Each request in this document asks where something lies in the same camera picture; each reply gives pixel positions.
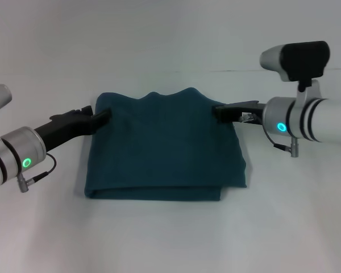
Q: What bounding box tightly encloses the black cable with silver plug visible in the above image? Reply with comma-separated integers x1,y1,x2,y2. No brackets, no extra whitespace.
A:
261,123,300,158
16,154,57,194

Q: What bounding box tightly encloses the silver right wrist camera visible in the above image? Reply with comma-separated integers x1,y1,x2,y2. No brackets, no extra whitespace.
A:
259,40,330,104

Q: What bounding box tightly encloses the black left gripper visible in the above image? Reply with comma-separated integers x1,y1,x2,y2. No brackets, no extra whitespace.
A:
34,105,113,154

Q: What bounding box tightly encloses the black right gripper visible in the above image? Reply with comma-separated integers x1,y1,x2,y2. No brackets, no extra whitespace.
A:
212,100,268,126

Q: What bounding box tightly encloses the blue shirt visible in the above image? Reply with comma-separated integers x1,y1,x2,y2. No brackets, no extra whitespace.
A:
84,86,248,201

